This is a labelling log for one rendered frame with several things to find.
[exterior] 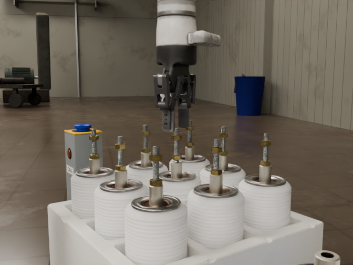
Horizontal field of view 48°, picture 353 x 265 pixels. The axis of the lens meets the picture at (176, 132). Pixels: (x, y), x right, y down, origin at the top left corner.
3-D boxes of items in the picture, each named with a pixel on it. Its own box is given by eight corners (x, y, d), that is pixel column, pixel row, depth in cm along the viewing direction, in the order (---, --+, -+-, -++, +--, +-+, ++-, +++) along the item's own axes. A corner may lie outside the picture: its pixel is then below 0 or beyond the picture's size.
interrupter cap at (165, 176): (167, 185, 71) (167, 181, 71) (151, 176, 77) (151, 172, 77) (203, 180, 74) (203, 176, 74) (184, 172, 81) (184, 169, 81)
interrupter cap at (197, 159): (172, 157, 96) (172, 154, 95) (203, 156, 96) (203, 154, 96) (174, 164, 88) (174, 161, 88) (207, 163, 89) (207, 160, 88)
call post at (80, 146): (78, 263, 94) (73, 134, 90) (68, 252, 100) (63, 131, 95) (105, 255, 98) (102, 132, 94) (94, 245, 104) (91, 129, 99)
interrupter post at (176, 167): (173, 180, 74) (173, 163, 74) (168, 177, 76) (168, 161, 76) (185, 179, 75) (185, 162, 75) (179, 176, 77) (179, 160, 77)
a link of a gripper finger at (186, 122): (188, 109, 76) (188, 128, 77) (189, 108, 77) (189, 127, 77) (178, 108, 77) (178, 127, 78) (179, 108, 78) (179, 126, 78)
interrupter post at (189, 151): (184, 159, 93) (184, 145, 93) (194, 159, 93) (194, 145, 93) (185, 161, 91) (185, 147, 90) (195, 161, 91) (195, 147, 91)
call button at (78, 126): (78, 134, 92) (78, 125, 91) (72, 132, 95) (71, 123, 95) (94, 132, 94) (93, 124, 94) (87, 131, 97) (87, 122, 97)
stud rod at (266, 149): (268, 173, 73) (270, 133, 72) (266, 174, 72) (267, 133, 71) (263, 172, 73) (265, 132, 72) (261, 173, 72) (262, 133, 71)
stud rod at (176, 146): (178, 166, 76) (178, 128, 75) (179, 167, 75) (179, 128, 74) (173, 166, 76) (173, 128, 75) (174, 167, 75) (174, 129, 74)
